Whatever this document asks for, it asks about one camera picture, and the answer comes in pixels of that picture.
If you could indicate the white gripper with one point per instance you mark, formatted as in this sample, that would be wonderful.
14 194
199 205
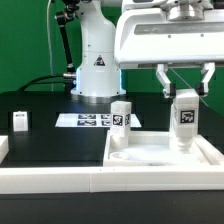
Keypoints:
145 37

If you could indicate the white square tabletop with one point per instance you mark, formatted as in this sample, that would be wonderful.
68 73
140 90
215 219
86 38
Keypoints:
154 148

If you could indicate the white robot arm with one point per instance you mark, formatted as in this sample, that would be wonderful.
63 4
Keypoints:
98 77

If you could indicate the white U-shaped obstacle fence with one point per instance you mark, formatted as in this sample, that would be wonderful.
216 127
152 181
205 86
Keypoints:
110 179

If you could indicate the white marker base plate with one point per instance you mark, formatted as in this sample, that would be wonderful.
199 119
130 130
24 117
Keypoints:
90 120

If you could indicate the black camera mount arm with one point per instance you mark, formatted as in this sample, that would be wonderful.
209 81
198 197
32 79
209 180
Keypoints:
62 18

